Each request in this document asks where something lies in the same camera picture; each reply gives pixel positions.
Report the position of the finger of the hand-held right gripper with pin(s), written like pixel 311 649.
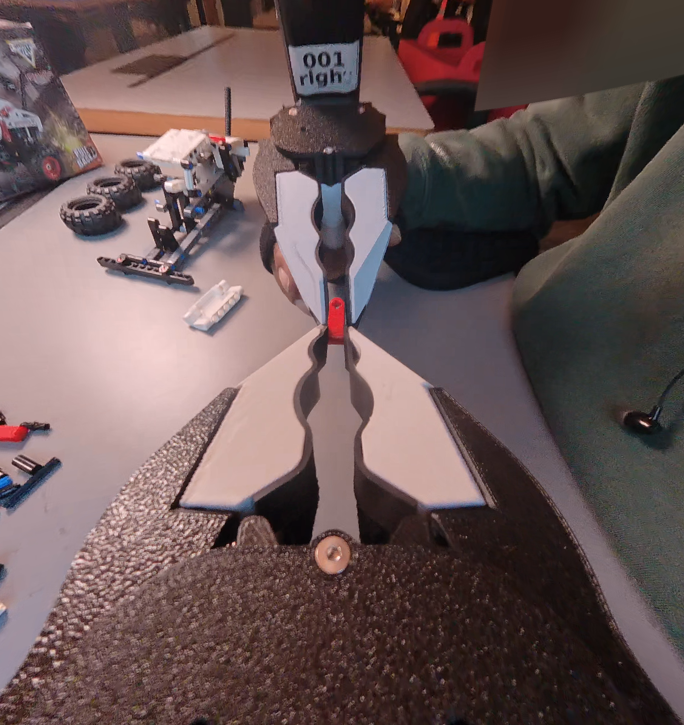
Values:
pixel 373 226
pixel 293 226

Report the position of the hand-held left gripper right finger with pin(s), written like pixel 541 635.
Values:
pixel 415 447

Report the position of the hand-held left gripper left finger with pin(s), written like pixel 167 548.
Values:
pixel 251 447

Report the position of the red brick connector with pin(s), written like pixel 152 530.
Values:
pixel 336 323

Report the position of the white toy brick truck model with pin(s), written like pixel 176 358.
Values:
pixel 177 144

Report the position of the pile of small brick pieces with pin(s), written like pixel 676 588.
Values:
pixel 2 432

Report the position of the person's right forearm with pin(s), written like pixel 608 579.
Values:
pixel 517 170

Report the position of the grey desk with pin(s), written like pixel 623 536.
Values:
pixel 92 351
pixel 121 148

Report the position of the person's right hand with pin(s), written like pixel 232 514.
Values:
pixel 289 283

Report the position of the white brick panel piece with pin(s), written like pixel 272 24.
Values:
pixel 211 306

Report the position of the black toy tyre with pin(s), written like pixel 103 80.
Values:
pixel 138 173
pixel 90 218
pixel 115 190

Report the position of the person's green sweater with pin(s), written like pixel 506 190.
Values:
pixel 602 340

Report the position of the toy set cardboard box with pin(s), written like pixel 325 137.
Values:
pixel 13 130

